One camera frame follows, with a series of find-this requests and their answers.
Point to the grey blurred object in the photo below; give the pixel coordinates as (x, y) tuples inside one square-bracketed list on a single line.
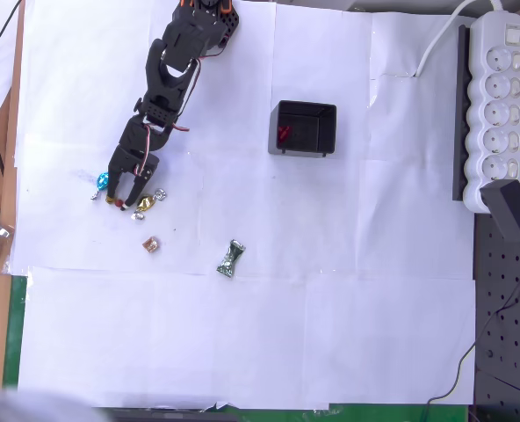
[(23, 406)]

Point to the gold foil wrapped candy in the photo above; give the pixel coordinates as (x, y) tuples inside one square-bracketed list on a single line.
[(144, 203)]

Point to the black power strip holder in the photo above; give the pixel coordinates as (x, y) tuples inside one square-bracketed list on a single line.
[(461, 110)]

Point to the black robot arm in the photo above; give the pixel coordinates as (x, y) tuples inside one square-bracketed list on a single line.
[(176, 48)]

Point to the green foil candy packet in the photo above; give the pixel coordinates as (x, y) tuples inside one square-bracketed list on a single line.
[(230, 259)]

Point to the black plastic box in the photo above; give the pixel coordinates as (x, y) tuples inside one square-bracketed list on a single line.
[(328, 132)]

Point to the red candy inside box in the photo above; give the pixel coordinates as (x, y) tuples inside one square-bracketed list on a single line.
[(283, 133)]

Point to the blue foil candy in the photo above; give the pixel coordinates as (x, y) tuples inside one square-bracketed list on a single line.
[(103, 179)]

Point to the white paper table cover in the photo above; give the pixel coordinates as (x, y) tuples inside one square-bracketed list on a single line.
[(242, 329)]

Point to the white power strip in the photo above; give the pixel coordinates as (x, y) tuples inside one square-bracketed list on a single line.
[(497, 110)]

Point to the black perforated pegboard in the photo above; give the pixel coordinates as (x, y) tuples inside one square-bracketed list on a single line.
[(510, 351)]

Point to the caramel candy clear wrapper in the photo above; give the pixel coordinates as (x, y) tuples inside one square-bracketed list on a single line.
[(151, 245)]

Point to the black power adapter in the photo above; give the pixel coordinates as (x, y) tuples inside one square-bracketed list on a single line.
[(510, 208)]

